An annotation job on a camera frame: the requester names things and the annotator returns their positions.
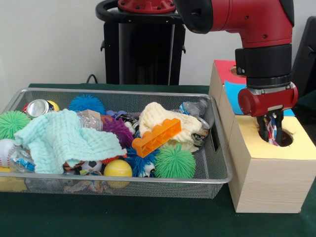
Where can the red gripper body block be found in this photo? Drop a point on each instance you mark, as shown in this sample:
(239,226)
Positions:
(266,102)

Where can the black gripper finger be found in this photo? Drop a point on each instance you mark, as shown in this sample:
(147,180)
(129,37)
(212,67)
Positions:
(279,128)
(263,128)

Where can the white cloth with coloured shapes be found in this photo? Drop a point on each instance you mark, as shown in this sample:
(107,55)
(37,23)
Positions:
(271,128)

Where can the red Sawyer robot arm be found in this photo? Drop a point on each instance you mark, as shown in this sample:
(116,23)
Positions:
(247,19)

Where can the shallow mesh bin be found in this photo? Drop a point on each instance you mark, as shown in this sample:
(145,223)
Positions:
(217,158)

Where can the wooden box with three holes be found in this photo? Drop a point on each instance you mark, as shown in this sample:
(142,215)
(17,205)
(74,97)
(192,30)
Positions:
(271,185)

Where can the dark green table cloth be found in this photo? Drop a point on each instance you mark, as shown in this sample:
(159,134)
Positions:
(308,100)
(123,217)

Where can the green spiky rubber ball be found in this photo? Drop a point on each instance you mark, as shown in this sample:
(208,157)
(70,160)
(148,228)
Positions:
(12,123)
(175,163)

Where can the orange plastic block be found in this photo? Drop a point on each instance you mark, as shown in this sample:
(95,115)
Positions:
(155,139)

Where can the cream knitted cloth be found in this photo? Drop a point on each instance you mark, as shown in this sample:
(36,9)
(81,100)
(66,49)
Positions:
(153,113)

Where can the blue furry toy with eyes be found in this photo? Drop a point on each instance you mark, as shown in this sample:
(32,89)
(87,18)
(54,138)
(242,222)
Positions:
(139,163)

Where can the purple spiky rubber ball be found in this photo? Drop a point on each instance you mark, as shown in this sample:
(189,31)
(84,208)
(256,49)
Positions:
(118,129)

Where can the smooth yellow ball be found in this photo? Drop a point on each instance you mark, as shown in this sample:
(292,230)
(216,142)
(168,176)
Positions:
(118,169)

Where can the blue spiky rubber ball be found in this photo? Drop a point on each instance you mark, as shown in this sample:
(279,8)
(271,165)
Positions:
(86,105)

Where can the mint green cloth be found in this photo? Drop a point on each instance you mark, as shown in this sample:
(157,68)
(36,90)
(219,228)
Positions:
(61,138)

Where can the crushed silver drink can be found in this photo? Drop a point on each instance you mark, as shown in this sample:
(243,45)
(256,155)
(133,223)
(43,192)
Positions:
(39,107)

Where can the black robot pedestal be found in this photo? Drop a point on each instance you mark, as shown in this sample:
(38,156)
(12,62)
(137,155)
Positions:
(143,54)

